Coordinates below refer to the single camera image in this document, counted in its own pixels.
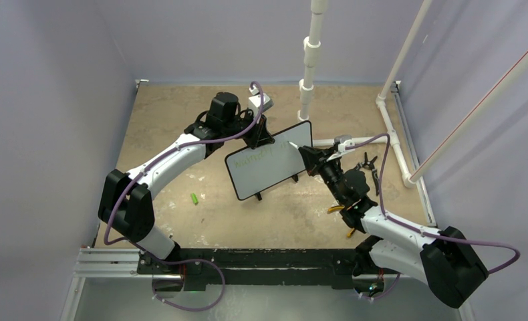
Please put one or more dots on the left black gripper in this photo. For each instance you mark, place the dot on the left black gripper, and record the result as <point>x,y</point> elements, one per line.
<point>260,134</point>

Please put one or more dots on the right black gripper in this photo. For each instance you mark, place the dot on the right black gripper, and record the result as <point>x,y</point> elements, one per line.
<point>314,158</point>

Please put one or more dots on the white whiteboard marker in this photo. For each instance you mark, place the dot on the white whiteboard marker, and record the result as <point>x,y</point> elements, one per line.
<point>294,145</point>

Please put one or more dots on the small black-framed whiteboard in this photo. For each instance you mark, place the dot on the small black-framed whiteboard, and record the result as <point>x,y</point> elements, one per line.
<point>254,170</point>

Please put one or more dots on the green marker cap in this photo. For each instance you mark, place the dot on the green marker cap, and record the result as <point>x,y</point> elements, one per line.
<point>194,199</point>

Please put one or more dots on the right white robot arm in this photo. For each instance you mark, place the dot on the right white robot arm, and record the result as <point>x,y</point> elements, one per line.
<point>443,260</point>

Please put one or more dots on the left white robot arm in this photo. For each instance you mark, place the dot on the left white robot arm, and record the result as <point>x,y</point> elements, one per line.
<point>126,203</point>

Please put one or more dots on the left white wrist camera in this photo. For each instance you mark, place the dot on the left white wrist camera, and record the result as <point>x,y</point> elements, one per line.
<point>258,104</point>

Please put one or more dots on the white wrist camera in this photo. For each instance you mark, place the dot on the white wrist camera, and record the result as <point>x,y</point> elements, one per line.
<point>342,145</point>
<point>258,104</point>

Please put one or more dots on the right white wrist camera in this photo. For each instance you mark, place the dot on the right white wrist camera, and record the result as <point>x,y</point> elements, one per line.
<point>342,145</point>

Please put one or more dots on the black-handled wire stripper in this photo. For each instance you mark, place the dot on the black-handled wire stripper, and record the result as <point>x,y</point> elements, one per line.
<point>369,165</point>

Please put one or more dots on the yellow-handled pliers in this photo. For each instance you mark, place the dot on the yellow-handled pliers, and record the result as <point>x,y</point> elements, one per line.
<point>343,211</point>

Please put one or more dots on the white PVC pipe frame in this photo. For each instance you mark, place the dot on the white PVC pipe frame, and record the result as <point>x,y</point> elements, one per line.
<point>311,47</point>

